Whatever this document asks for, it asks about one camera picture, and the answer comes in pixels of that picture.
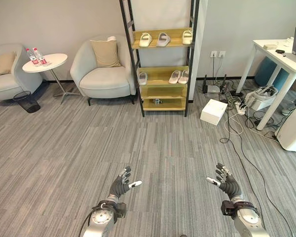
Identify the white rolled towel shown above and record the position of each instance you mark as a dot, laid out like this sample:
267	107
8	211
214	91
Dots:
111	38

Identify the beige cushion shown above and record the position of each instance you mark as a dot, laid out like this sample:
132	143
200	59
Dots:
106	53
5	63

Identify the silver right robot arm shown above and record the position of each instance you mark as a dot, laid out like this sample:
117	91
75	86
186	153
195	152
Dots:
245	217

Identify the white power strip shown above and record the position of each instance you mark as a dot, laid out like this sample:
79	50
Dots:
239	107

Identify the black item on desk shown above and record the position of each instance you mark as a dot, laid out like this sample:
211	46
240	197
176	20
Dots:
280	51

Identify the white desk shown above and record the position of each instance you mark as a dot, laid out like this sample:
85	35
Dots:
276	66

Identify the white wall socket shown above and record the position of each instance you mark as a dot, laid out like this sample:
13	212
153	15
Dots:
222	54
214	54

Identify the light grey armchair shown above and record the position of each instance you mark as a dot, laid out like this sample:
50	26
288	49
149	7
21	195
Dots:
7	76
101	74

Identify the cream slide slipper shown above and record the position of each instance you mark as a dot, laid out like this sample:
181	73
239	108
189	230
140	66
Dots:
145	40
187	37

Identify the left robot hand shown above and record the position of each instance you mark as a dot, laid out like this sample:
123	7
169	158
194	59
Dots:
118	185

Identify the white appliance housing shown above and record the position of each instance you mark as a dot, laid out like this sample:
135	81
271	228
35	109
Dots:
292	128

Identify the blue pouf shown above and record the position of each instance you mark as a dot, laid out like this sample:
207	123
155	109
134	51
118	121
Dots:
271	71

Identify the black mesh waste bin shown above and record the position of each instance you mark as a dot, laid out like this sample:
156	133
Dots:
27	101

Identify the water bottle red label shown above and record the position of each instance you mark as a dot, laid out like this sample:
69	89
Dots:
40	57
34	58

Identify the black frame wooden shoe rack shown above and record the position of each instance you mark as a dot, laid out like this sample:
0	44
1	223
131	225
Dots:
162	58

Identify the white headset device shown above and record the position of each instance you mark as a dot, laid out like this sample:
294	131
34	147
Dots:
261	95

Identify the round white side table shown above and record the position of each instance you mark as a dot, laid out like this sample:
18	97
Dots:
45	65

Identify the grey slide slipper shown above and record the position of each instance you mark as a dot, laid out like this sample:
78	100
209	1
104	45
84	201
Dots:
163	39

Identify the grey router with antennas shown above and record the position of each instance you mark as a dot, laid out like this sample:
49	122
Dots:
213	87

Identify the small dark object on shelf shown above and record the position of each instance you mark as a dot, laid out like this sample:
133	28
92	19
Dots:
157	101

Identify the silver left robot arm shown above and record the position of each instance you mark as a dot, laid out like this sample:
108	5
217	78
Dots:
102	217

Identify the small white box on desk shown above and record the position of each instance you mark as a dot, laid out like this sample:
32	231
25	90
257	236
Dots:
270	46

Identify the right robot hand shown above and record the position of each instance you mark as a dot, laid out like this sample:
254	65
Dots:
228	184

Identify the white cardboard box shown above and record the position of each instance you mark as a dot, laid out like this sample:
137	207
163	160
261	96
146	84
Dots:
214	111

